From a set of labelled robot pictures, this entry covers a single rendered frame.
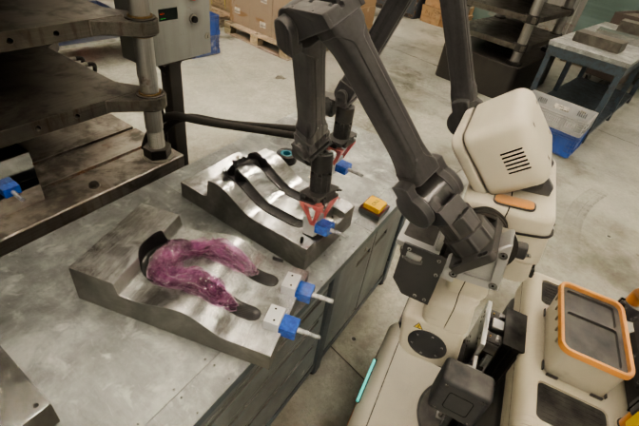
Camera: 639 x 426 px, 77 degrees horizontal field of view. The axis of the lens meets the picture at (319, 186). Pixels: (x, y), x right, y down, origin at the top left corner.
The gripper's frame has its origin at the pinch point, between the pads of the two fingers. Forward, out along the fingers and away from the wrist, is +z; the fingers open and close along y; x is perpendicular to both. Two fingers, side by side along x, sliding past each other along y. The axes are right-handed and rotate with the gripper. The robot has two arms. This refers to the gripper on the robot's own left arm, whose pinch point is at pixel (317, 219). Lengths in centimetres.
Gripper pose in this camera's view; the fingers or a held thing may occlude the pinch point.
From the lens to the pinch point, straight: 112.4
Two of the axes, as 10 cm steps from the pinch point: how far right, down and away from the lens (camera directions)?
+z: -0.7, 9.1, 4.1
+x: 8.3, 2.8, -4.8
